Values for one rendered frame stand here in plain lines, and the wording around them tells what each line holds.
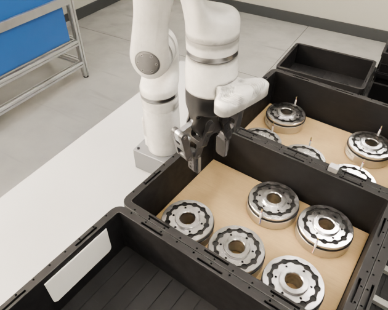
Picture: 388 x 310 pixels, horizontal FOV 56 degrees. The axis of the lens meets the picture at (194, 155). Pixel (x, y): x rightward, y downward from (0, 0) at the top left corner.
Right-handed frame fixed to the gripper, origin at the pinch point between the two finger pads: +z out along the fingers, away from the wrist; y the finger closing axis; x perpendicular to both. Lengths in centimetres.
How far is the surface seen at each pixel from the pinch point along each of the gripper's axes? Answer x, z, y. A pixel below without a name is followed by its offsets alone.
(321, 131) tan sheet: -1.4, 18.1, -41.7
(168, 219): -2.8, 14.3, 7.6
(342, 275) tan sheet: 25.2, 17.3, -9.6
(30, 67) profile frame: -191, 74, -24
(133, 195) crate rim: -6.8, 7.2, 11.8
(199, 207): -1.2, 14.4, 1.1
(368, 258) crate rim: 27.5, 7.3, -8.1
